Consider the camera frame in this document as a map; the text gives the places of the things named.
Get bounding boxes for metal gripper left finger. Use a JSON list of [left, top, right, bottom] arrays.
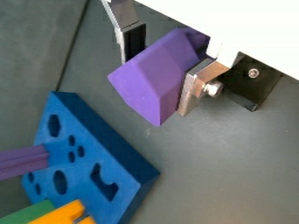
[[101, 0, 146, 63]]

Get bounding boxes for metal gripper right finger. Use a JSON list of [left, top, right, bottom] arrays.
[[178, 56, 230, 116]]

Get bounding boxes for purple three prong object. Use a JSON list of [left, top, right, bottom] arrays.
[[107, 28, 210, 126]]

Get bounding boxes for black curved fixture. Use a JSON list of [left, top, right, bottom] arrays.
[[218, 55, 283, 112]]

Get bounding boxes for blue peg board base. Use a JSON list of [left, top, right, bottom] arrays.
[[22, 92, 161, 224]]

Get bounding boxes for purple star peg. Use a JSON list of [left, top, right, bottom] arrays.
[[0, 144, 50, 181]]

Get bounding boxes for yellow slotted block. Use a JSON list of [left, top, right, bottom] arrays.
[[29, 199, 97, 224]]

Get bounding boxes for green cylinder peg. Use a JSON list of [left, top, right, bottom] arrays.
[[0, 199, 55, 224]]

